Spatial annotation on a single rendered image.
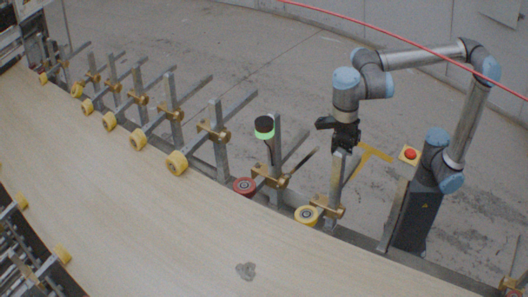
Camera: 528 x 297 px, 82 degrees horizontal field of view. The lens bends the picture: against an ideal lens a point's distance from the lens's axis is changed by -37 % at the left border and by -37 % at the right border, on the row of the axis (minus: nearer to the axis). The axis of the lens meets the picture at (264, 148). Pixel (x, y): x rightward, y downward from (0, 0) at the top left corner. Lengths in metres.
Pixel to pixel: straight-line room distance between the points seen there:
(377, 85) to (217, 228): 0.70
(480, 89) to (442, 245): 1.32
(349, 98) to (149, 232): 0.81
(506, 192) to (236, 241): 2.34
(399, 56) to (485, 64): 0.41
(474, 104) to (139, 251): 1.42
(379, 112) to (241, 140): 1.08
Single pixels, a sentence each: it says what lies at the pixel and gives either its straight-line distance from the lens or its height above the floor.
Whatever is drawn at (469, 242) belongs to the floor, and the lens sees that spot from 2.78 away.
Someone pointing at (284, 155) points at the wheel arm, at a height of 0.86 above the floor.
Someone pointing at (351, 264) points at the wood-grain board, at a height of 0.90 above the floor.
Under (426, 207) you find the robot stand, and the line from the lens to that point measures 2.21.
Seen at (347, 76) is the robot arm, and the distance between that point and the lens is 1.35.
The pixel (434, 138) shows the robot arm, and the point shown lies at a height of 0.87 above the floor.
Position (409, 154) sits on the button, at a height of 1.23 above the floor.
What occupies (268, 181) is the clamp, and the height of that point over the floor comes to 0.85.
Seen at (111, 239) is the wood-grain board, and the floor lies 0.90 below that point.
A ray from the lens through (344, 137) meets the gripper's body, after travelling 1.48.
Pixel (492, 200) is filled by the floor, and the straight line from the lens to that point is 3.12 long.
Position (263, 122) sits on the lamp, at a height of 1.15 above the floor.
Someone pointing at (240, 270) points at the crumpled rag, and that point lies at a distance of 1.40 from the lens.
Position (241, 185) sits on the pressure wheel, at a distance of 1.64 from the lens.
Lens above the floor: 2.10
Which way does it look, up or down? 43 degrees down
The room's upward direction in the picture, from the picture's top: 3 degrees counter-clockwise
